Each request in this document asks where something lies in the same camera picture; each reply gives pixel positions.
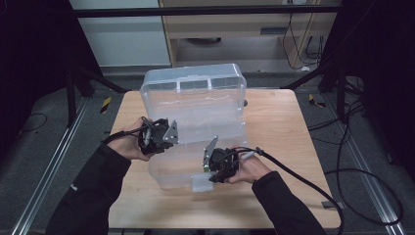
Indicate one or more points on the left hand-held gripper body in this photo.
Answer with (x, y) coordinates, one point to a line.
(158, 137)

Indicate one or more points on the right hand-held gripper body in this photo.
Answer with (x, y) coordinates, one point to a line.
(225, 163)

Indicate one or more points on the clear plastic storage box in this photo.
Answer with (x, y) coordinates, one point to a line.
(195, 107)

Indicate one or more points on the person's right hand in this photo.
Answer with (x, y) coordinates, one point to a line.
(253, 168)

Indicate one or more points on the person's left hand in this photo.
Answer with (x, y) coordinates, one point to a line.
(127, 145)

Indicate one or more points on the yellow black floor tape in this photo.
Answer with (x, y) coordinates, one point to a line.
(105, 105)
(315, 102)

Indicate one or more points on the black metal stand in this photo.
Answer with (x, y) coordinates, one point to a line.
(341, 94)
(70, 98)

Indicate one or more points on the white cabinet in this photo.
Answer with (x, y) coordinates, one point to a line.
(124, 39)

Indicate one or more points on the grey tape strip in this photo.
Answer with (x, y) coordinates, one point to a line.
(332, 204)

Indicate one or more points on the black horizontal bar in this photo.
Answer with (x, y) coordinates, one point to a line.
(195, 11)

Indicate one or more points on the light wooden desk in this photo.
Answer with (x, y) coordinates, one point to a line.
(228, 24)

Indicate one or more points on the dark curtain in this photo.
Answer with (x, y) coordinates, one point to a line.
(385, 81)
(32, 65)

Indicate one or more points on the aluminium floor rail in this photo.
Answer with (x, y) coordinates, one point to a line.
(49, 166)
(368, 186)

